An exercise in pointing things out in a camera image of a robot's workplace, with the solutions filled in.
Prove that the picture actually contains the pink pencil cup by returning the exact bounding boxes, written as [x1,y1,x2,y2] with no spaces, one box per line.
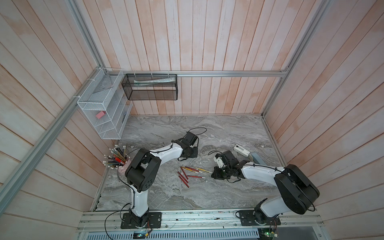
[118,163,129,176]

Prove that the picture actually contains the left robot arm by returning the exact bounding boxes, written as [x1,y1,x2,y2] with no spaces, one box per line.
[122,131,199,228]

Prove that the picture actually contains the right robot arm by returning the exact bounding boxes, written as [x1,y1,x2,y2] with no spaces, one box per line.
[211,151,320,226]

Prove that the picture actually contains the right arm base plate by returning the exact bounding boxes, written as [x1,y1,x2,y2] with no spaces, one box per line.
[235,210,281,226]

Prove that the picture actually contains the red carving knife right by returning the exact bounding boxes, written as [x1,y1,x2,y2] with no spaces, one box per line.
[187,175,205,179]

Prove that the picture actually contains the red carving knife left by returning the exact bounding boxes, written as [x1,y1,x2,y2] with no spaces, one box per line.
[177,171,188,183]

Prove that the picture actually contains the black wire mesh basket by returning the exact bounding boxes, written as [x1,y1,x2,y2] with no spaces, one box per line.
[122,73,179,101]

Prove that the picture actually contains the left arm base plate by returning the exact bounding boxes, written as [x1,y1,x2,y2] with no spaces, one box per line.
[121,212,162,229]

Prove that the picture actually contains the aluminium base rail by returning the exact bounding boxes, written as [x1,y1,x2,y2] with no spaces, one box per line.
[77,209,325,233]

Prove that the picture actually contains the bundle of pencils in cup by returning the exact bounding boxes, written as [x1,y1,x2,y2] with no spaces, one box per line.
[103,145,129,169]

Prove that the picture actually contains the papers in black basket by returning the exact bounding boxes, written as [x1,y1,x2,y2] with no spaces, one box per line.
[133,77,177,87]

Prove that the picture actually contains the pink eraser block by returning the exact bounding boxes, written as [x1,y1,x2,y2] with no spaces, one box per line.
[96,111,106,119]

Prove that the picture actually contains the white wire mesh shelf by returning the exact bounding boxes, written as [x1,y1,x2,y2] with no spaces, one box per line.
[78,68,133,140]

